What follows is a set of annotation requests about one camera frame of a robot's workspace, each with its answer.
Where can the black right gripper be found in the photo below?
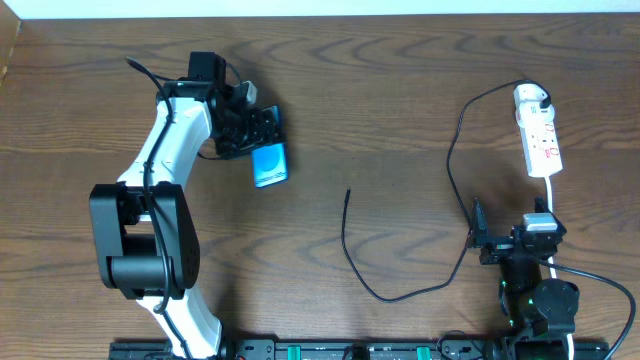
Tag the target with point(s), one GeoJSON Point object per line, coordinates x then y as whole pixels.
{"type": "Point", "coordinates": [503, 241]}

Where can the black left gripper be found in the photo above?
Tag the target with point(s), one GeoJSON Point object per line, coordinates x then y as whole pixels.
{"type": "Point", "coordinates": [257, 130]}

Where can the blue Galaxy smartphone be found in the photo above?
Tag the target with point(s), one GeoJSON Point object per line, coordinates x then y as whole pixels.
{"type": "Point", "coordinates": [269, 162]}

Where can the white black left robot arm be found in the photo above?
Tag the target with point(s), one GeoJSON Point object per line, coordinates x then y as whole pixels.
{"type": "Point", "coordinates": [145, 239]}

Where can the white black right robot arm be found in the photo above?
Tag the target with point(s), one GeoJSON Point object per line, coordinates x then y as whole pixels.
{"type": "Point", "coordinates": [541, 310]}

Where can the white power strip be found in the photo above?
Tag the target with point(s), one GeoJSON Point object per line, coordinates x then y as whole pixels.
{"type": "Point", "coordinates": [535, 114]}

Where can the brown wooden side panel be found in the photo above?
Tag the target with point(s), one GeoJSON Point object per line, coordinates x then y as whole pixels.
{"type": "Point", "coordinates": [10, 25]}

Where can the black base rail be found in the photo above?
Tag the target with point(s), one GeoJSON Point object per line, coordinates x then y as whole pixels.
{"type": "Point", "coordinates": [265, 349]}

